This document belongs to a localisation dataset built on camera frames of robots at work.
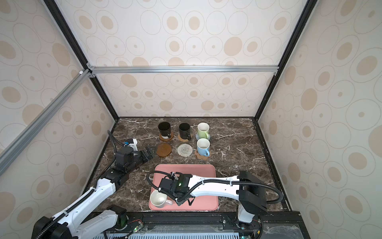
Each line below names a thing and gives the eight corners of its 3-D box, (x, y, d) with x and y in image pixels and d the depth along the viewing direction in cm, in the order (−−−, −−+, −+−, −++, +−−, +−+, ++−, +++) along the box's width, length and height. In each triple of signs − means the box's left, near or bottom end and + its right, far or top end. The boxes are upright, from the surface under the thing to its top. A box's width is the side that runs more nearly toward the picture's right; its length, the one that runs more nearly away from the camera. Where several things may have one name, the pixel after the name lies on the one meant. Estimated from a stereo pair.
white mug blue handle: (196, 160, 97) (197, 152, 89) (196, 147, 104) (196, 138, 96) (209, 160, 97) (210, 152, 89) (208, 147, 104) (209, 138, 96)
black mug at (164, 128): (160, 141, 108) (157, 131, 100) (162, 131, 114) (159, 121, 105) (170, 141, 108) (168, 131, 100) (171, 131, 114) (170, 121, 106)
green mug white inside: (197, 142, 107) (198, 133, 99) (197, 131, 113) (197, 122, 105) (208, 142, 107) (209, 133, 99) (207, 131, 113) (208, 122, 105)
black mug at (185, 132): (179, 142, 107) (178, 133, 100) (180, 131, 114) (179, 122, 106) (191, 142, 107) (190, 133, 100) (191, 131, 114) (191, 122, 106)
